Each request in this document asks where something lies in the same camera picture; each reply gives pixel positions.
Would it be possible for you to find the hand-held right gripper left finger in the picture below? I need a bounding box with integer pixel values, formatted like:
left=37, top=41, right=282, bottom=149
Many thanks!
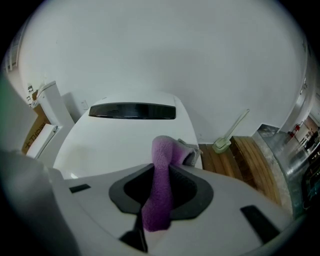
left=53, top=163, right=154, bottom=255

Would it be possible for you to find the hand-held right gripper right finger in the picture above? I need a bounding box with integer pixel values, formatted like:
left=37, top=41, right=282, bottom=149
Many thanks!
left=146, top=164, right=292, bottom=256

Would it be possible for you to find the purple and grey cleaning cloth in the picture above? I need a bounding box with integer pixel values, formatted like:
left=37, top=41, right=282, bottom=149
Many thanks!
left=141, top=135, right=202, bottom=233

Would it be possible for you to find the white toilet lid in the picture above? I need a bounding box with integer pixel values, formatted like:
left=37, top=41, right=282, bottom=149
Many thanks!
left=52, top=90, right=203, bottom=180

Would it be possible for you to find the pale green toilet brush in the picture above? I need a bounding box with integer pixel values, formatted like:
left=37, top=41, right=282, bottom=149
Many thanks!
left=212, top=108, right=251, bottom=155

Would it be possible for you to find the white toilet with square tank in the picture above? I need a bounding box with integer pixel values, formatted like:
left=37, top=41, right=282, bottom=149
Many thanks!
left=32, top=80, right=76, bottom=161

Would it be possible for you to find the round wooden platform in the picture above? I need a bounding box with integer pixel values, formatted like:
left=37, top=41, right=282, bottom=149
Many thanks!
left=198, top=135, right=284, bottom=207

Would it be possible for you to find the large brown cardboard box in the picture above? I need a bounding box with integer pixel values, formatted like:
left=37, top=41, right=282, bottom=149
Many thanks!
left=21, top=91, right=52, bottom=156

